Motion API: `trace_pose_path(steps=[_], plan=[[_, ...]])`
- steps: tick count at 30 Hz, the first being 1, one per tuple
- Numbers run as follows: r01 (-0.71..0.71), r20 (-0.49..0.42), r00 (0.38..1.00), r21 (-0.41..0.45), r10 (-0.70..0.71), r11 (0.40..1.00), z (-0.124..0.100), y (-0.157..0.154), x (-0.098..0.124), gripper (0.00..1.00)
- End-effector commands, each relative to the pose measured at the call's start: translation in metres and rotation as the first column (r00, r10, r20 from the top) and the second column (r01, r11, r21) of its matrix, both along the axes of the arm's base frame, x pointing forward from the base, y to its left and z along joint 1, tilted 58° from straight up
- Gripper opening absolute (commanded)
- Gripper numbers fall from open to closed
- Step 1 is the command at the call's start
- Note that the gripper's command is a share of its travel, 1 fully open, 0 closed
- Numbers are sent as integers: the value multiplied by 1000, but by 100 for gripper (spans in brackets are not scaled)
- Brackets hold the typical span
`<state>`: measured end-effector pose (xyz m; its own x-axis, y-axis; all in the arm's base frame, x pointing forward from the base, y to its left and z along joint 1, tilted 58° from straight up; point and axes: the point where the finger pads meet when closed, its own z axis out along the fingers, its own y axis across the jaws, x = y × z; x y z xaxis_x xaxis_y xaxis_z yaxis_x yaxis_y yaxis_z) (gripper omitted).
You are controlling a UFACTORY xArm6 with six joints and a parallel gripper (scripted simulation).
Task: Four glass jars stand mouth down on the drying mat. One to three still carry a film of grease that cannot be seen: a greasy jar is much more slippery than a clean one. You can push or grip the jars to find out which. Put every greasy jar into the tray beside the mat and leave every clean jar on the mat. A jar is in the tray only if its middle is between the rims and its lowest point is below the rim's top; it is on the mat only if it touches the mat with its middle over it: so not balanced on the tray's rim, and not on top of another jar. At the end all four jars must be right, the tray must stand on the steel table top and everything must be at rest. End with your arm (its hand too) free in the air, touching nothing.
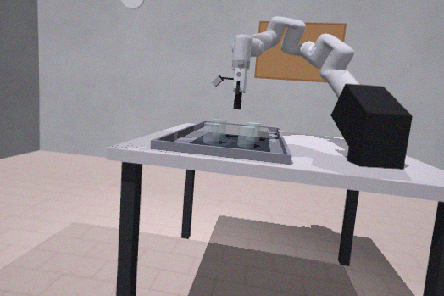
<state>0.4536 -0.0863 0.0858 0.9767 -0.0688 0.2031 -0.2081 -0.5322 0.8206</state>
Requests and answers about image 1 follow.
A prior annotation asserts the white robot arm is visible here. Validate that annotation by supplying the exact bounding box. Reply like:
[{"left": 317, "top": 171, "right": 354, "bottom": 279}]
[{"left": 232, "top": 17, "right": 358, "bottom": 98}]

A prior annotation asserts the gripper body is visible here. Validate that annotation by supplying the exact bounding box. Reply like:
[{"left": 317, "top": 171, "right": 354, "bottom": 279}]
[{"left": 232, "top": 67, "right": 250, "bottom": 93}]

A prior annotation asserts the clear glass jar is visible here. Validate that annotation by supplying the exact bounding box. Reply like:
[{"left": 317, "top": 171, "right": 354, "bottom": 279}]
[
  {"left": 247, "top": 122, "right": 261, "bottom": 141},
  {"left": 213, "top": 119, "right": 227, "bottom": 137},
  {"left": 237, "top": 126, "right": 256, "bottom": 148},
  {"left": 203, "top": 122, "right": 220, "bottom": 144}
]

